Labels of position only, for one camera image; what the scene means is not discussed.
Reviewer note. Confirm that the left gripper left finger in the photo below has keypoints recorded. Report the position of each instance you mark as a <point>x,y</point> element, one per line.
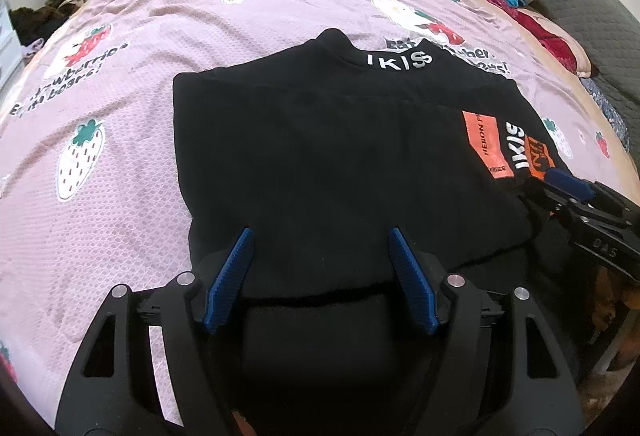
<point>221,294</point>

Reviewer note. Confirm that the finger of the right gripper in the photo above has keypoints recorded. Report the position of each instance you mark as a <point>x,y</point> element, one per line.
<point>573,187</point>

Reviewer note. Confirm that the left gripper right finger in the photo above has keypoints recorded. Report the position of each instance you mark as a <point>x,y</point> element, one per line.
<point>418,291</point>

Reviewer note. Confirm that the black printed sweatshirt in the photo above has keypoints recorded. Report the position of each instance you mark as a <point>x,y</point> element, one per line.
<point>321,150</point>

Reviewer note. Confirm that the dark clothes pile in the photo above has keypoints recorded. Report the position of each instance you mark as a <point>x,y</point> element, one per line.
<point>31,25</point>

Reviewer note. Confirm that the blue patterned cloth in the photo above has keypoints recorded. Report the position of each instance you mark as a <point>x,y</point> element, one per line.
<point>609,111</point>

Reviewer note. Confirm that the red and beige blanket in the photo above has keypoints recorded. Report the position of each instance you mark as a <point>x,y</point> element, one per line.
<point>563,47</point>

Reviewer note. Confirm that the pink strawberry bed sheet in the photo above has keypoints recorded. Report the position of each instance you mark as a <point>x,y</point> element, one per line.
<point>89,187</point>

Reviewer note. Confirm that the white drawer cabinet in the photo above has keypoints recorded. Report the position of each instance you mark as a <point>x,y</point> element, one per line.
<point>11,56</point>

